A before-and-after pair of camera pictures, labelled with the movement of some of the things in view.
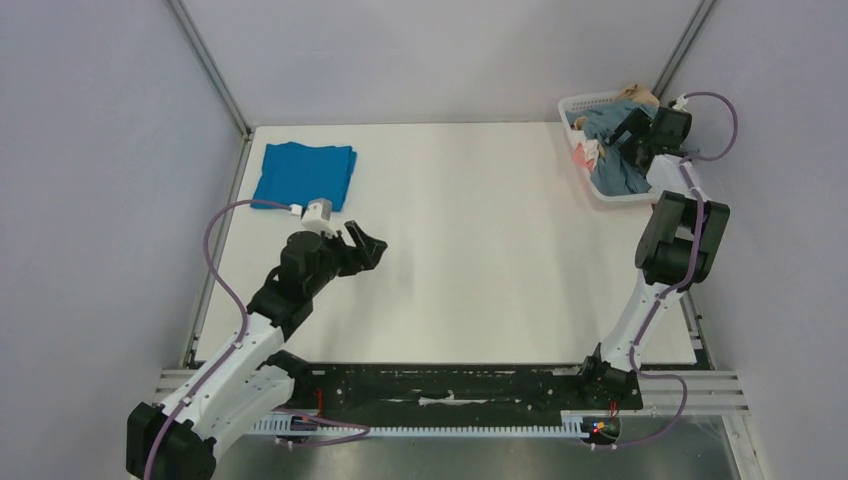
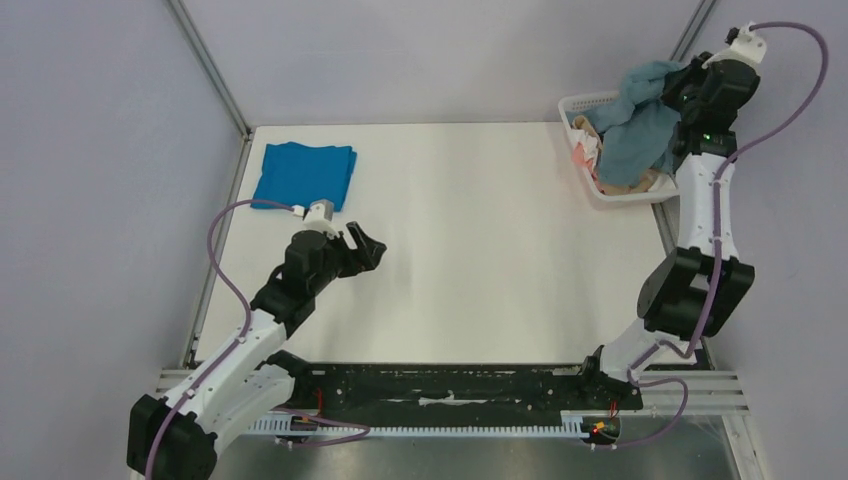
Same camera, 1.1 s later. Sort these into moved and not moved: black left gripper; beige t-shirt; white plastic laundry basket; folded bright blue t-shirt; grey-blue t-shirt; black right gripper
Moved: grey-blue t-shirt; beige t-shirt; black right gripper
Not moved: folded bright blue t-shirt; black left gripper; white plastic laundry basket
